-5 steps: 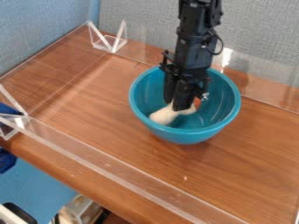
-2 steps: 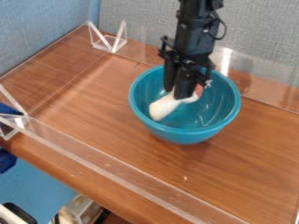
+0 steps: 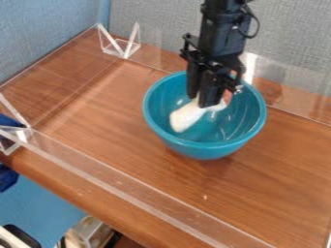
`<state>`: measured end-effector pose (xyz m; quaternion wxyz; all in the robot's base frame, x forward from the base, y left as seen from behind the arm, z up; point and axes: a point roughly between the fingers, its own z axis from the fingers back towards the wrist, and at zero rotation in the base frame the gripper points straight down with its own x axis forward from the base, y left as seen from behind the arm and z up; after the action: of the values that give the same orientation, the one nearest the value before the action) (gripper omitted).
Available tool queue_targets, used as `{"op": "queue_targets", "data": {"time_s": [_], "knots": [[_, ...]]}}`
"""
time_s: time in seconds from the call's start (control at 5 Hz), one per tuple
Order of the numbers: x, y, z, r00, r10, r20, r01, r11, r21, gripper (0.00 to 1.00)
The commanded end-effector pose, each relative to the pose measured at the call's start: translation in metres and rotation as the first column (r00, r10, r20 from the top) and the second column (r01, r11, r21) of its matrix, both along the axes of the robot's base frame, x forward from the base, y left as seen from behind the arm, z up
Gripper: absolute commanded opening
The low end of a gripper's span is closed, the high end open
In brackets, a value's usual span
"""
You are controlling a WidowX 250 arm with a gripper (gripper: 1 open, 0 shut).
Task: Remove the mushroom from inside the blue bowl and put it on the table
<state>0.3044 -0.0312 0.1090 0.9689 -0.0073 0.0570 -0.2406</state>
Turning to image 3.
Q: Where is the blue clamp object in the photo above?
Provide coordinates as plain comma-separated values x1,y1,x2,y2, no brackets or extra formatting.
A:
0,112,27,194

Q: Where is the white box under table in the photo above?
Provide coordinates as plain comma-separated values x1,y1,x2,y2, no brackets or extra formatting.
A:
64,216,113,248

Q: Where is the blue plastic bowl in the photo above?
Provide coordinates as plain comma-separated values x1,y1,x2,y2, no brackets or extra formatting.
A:
143,72,267,160

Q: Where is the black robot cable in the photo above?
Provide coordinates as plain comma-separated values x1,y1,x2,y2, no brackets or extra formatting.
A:
235,3,261,40

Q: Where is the clear acrylic back barrier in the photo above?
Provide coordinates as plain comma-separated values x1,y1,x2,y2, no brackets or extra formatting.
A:
97,22,331,126

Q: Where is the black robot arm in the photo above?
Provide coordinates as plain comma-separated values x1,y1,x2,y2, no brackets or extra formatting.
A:
181,0,255,109

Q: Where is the clear acrylic front barrier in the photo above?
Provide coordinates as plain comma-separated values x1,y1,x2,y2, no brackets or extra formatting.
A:
0,126,276,248

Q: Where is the clear acrylic barrier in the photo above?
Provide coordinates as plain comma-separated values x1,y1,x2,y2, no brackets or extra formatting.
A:
97,22,331,126
0,126,276,248

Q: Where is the clear acrylic corner bracket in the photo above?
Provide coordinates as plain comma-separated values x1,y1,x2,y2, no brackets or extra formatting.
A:
96,23,141,59

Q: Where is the black white device corner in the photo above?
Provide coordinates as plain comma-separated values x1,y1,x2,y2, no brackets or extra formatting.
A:
0,225,41,248

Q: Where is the clear acrylic left bracket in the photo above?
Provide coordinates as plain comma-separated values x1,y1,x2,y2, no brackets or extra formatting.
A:
0,93,32,156

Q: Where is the white brown toy mushroom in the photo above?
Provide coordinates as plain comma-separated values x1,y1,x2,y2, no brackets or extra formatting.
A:
169,91,232,133

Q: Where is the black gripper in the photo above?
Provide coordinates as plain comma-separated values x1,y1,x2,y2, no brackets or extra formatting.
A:
181,9,252,109

